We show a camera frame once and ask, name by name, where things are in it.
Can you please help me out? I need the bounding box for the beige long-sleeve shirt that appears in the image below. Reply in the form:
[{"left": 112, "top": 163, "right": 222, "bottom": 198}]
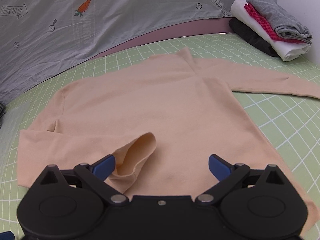
[{"left": 17, "top": 48, "right": 319, "bottom": 232}]

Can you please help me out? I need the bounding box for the green grid cutting mat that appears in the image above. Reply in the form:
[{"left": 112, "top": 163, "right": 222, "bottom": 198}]
[{"left": 1, "top": 34, "right": 319, "bottom": 237}]

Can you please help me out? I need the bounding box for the blue plaid checked shirt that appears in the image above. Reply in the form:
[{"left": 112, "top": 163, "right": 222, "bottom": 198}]
[{"left": 0, "top": 103, "right": 6, "bottom": 128}]

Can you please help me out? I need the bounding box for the folded white garment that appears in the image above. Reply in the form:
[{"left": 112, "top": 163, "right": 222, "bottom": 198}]
[{"left": 231, "top": 0, "right": 311, "bottom": 62}]

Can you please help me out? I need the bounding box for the folded black garment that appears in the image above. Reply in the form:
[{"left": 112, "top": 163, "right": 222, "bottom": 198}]
[{"left": 228, "top": 18, "right": 278, "bottom": 57}]

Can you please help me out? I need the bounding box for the folded red checked garment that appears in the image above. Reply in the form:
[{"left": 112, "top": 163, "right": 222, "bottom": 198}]
[{"left": 244, "top": 3, "right": 304, "bottom": 44}]

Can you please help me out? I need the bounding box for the grey carrot-print backdrop sheet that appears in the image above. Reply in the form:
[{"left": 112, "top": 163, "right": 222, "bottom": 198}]
[{"left": 1, "top": 0, "right": 234, "bottom": 104}]

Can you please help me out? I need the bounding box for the folded grey garment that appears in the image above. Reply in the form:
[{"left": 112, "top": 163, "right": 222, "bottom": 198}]
[{"left": 247, "top": 0, "right": 312, "bottom": 44}]

